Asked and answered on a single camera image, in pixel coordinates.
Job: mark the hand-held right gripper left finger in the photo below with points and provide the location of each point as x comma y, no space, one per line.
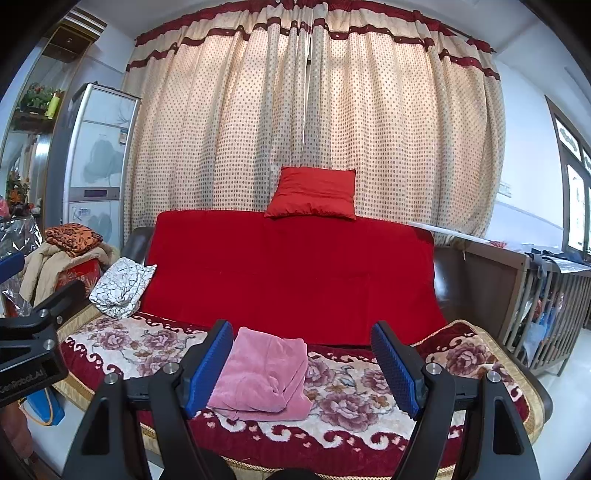
207,374

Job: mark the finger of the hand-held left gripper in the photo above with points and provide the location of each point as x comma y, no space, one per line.
9,268
46,318

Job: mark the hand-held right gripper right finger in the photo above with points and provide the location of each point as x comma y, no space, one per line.
392,369

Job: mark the pink garment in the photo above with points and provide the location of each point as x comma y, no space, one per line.
258,369

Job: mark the silver foil sheet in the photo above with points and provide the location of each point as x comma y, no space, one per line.
14,240

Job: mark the beige coat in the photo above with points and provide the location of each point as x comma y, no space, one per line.
41,272

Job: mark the blue bag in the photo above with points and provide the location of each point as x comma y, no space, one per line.
41,410

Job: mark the floral plush blanket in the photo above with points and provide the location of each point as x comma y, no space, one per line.
351,406

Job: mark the orange black patterned cloth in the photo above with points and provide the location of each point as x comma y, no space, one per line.
74,237

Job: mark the white black patterned cloth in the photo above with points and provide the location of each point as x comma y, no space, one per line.
120,286

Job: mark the orange flower bunch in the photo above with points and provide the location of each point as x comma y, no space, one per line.
16,187

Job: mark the red blanket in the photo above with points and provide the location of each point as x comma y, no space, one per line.
286,277

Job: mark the wooden crib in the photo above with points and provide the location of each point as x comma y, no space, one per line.
489,286

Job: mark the white standing air conditioner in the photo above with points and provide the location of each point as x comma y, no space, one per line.
99,152

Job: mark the white flat board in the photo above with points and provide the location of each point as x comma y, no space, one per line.
452,233

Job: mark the yellow green bottle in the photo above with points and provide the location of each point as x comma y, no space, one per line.
54,104

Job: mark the green potted plant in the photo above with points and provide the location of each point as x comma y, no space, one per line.
34,99

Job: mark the red pillow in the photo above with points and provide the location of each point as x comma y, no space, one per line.
311,194

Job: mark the display cabinet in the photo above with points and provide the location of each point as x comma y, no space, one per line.
60,41

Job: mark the cream dotted curtain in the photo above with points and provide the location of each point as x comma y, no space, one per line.
231,115

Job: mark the white wall socket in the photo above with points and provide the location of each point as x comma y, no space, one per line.
505,190

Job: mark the dark window frame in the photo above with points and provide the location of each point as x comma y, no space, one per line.
561,184

